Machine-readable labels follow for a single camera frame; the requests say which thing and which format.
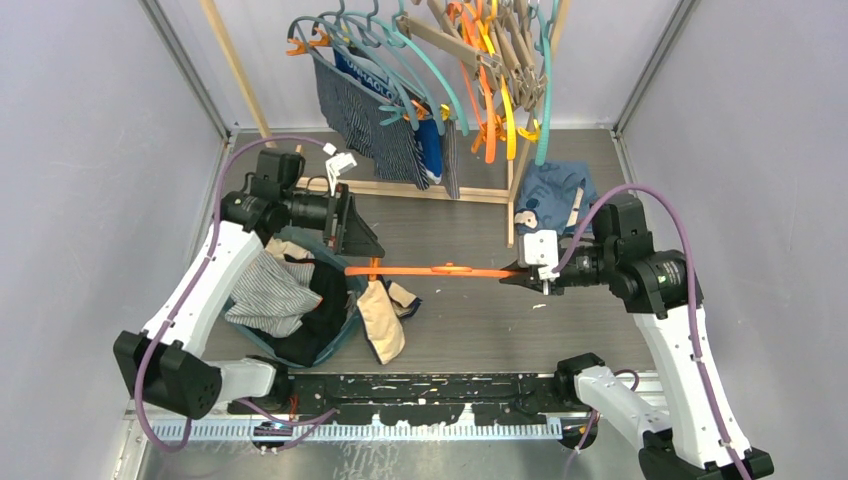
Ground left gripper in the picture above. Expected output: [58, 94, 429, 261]
[281, 183, 385, 257]

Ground orange plastic clip hanger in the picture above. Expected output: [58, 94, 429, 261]
[344, 259, 521, 280]

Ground beige underwear with navy trim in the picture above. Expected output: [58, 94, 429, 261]
[357, 277, 423, 365]

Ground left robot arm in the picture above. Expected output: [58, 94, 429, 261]
[113, 149, 384, 420]

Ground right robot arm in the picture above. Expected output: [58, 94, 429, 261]
[503, 187, 775, 479]

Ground yellow hanging hanger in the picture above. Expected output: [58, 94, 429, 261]
[469, 1, 541, 161]

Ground orange hanging hanger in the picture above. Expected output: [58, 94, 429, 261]
[446, 1, 498, 164]

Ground right teal hanger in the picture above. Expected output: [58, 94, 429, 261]
[534, 1, 565, 167]

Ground black garment in basket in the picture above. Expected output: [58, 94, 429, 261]
[249, 259, 352, 368]

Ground beige garment in basket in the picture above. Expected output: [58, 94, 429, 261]
[265, 238, 315, 261]

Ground teal laundry basket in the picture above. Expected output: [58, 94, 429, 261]
[223, 227, 363, 368]

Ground blue patterned cloth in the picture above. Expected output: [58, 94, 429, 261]
[513, 161, 599, 237]

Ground grey striped garment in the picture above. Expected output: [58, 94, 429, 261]
[224, 252, 323, 338]

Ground striped navy hanging shorts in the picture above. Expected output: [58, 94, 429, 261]
[311, 55, 430, 190]

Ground beige wooden hangers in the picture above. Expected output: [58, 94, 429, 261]
[393, 1, 547, 111]

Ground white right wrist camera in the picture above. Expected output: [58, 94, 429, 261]
[517, 230, 560, 281]

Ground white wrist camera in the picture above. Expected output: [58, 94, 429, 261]
[517, 230, 560, 281]
[322, 143, 358, 195]

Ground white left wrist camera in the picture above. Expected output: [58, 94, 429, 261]
[322, 143, 358, 195]

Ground wooden hanger rack frame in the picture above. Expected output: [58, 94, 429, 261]
[198, 0, 574, 248]

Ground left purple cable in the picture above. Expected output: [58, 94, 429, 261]
[134, 135, 342, 454]

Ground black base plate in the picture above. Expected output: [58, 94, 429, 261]
[264, 373, 589, 427]

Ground white slotted cable duct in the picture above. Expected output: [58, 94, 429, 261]
[189, 418, 563, 442]

